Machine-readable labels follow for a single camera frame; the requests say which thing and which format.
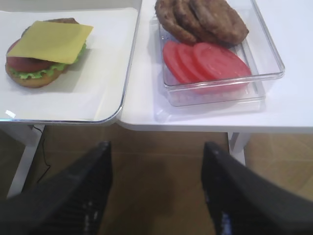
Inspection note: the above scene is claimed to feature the yellow cheese slice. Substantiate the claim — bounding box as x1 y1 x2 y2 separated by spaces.
7 21 93 64

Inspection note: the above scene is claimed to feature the brown meat patty middle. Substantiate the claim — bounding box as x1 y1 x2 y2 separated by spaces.
173 0 218 43

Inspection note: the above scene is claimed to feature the clear patty tomato container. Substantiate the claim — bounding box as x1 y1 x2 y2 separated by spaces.
157 0 285 106

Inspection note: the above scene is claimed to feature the brown meat patty right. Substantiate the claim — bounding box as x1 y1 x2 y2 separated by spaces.
189 0 249 45

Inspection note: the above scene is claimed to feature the burger lettuce leaf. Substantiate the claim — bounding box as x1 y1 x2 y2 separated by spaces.
9 27 88 80

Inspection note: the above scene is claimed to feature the brown meat patty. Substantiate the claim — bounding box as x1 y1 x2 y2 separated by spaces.
155 0 198 45
173 0 218 43
189 0 249 45

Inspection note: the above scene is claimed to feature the brown meat patty left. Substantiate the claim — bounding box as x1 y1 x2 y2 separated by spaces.
155 0 198 45

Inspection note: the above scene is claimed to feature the thin black floor cable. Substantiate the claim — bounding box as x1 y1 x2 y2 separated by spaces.
32 125 52 183

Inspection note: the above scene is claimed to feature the burger tomato slice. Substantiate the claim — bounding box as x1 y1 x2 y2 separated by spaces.
6 39 53 72

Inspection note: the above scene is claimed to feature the red tomato slice middle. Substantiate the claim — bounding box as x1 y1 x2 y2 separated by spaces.
177 44 207 82

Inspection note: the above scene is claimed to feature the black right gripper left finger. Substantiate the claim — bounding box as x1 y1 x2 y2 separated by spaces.
0 141 113 235

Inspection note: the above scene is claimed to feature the red tomato slice left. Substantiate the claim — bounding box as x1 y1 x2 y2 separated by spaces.
162 41 192 84

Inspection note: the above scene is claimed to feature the metal serving tray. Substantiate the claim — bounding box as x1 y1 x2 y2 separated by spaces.
0 0 143 123

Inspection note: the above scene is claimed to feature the red tomato slice right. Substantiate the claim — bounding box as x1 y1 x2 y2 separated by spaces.
192 43 252 80

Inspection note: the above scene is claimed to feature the white table leg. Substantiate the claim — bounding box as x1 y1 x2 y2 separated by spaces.
3 125 45 198

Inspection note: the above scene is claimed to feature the burger bottom bun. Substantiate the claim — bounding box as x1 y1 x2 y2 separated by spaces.
12 68 67 88

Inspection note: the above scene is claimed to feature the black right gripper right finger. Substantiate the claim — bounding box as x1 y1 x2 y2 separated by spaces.
201 142 313 235

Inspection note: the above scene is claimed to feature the red tomato slice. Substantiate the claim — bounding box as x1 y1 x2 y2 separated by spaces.
162 41 192 84
177 44 207 82
192 43 252 80

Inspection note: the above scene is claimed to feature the burger meat patty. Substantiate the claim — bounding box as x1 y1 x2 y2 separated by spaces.
46 18 78 24

